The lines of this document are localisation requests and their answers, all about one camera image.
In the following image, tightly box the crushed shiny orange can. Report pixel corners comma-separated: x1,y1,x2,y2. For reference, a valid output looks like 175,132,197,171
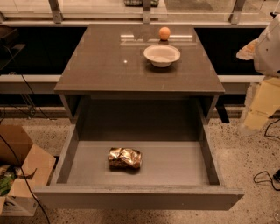
108,148,142,169

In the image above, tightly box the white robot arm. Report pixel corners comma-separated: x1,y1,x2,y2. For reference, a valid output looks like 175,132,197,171
236,14,280,134

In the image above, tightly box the grey cabinet with counter top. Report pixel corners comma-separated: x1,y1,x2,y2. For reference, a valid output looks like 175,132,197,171
54,24,224,116

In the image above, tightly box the open grey top drawer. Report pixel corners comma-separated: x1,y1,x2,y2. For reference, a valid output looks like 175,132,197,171
35,99,244,210

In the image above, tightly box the white bowl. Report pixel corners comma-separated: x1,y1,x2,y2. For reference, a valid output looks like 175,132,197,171
143,45,180,67

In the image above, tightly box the orange fruit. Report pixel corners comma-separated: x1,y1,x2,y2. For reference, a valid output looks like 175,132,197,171
158,27,171,41

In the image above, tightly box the open cardboard box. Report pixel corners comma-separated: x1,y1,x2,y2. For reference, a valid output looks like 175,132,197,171
0,125,55,216

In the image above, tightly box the metal window frame rail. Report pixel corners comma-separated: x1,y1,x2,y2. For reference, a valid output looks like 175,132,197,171
0,0,280,27

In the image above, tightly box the black cable on left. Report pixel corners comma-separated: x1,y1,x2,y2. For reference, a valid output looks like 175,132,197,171
0,43,52,224

